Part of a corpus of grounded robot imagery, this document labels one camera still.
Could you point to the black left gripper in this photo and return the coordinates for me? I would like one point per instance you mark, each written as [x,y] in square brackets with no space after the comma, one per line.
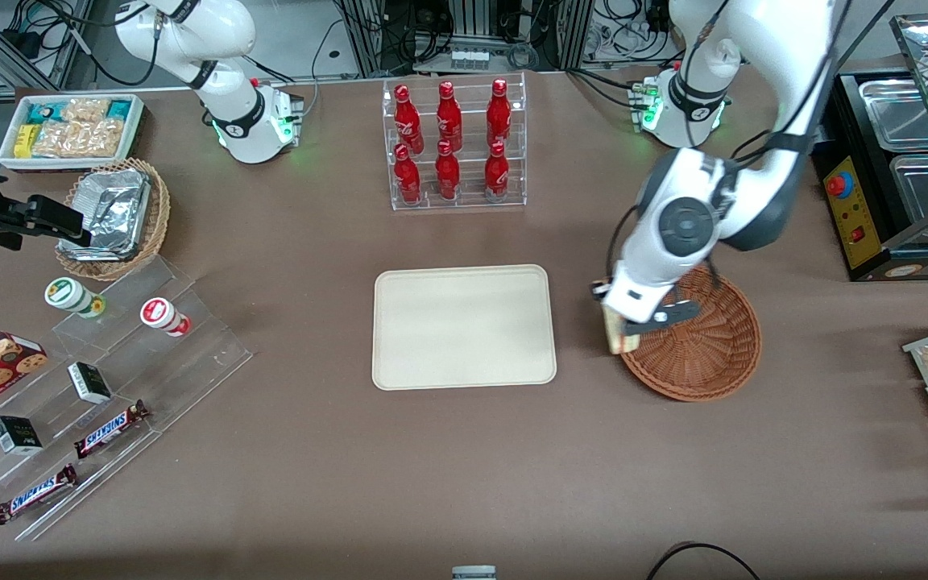
[595,293]

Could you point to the triangular sandwich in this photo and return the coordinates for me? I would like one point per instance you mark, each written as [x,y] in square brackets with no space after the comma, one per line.
[617,340]

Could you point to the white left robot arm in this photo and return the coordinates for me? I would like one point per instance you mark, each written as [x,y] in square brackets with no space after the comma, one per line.
[778,80]

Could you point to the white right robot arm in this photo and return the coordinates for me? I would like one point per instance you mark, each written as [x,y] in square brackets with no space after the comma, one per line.
[214,32]

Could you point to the brown round wicker basket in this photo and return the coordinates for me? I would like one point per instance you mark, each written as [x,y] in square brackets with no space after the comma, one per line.
[706,362]

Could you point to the light wicker basket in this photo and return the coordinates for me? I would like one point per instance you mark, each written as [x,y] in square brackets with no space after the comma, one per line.
[159,217]

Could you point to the cream plastic tray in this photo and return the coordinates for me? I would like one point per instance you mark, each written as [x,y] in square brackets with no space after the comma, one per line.
[464,326]

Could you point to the white rectangular snack bin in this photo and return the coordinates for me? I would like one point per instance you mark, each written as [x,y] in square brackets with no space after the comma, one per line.
[9,161]

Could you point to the silver foil package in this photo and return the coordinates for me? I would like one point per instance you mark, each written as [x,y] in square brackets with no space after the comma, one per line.
[101,250]
[113,205]

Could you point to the green lid snack cup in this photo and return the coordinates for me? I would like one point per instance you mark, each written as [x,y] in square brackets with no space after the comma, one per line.
[69,295]

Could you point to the yellow snack packet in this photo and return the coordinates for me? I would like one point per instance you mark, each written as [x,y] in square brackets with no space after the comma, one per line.
[24,141]

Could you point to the clear bag of crackers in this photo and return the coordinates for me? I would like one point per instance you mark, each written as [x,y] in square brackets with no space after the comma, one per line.
[81,138]
[85,109]

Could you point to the teal snack packet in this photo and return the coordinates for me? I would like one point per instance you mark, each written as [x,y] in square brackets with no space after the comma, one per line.
[118,108]
[43,113]

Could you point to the red lid snack cup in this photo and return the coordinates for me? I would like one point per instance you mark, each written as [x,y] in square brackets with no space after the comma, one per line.
[162,314]

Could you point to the small dark green box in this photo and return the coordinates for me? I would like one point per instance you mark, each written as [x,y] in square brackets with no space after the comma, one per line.
[16,435]
[90,383]

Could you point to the clear acrylic bottle rack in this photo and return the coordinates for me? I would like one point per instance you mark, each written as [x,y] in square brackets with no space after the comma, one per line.
[472,197]

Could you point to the red cola bottle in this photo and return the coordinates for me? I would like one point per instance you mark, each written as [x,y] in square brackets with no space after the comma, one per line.
[496,171]
[499,113]
[449,117]
[408,121]
[407,177]
[447,173]

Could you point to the clear acrylic stepped display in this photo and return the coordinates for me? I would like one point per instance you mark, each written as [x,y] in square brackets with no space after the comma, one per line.
[190,362]

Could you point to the snickers chocolate bar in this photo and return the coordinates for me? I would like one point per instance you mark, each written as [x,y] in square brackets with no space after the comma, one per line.
[109,429]
[35,493]

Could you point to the black food warmer cabinet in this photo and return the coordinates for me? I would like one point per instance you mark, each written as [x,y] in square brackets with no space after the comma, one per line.
[855,209]

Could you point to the white power strip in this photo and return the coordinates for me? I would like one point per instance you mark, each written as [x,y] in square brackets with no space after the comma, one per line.
[468,58]

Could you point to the grey device at table edge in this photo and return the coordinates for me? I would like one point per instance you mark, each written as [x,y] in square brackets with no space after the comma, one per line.
[474,573]

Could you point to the aluminium frame rack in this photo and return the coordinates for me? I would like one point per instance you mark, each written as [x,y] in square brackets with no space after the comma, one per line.
[472,20]

